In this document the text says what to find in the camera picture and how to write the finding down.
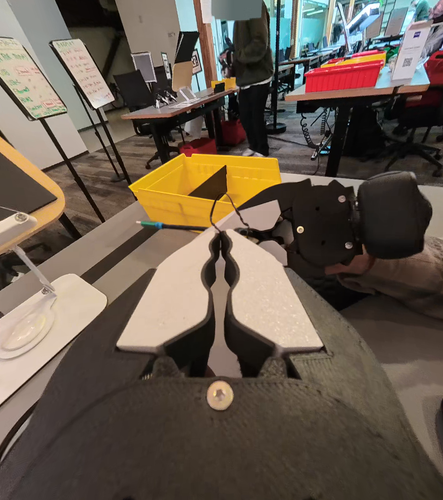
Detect black swivel chair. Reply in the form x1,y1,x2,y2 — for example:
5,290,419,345
114,69,177,168

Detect person's right hand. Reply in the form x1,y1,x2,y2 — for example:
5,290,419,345
326,254,376,278

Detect black braided HDMI cable bundle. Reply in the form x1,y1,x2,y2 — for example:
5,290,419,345
208,190,252,233

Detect black wood-edged board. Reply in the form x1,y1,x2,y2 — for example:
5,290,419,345
0,114,66,270

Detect red floor bin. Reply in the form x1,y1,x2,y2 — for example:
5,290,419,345
178,138,218,157

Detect black bin divider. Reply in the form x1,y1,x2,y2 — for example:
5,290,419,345
188,165,230,200

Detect whiteboard on stand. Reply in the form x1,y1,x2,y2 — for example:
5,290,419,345
50,38,116,110

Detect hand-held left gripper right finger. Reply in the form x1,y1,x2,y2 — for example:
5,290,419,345
223,229,325,358

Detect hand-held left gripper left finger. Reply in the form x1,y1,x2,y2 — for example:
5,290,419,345
116,229,216,356

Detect yellow plastic bin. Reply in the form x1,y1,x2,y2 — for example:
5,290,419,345
130,153,283,229

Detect person's right forearm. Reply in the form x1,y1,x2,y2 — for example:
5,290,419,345
347,237,443,327

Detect whiteboard with green notes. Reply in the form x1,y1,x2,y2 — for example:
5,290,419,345
0,35,68,122

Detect white box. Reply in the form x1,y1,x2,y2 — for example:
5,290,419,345
392,22,434,83

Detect red storage bins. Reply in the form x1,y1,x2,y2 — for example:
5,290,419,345
304,51,388,93

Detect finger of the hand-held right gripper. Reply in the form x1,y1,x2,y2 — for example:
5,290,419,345
257,235,294,268
220,199,284,235

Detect wooden desk with black legs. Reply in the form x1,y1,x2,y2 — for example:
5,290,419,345
120,85,239,165

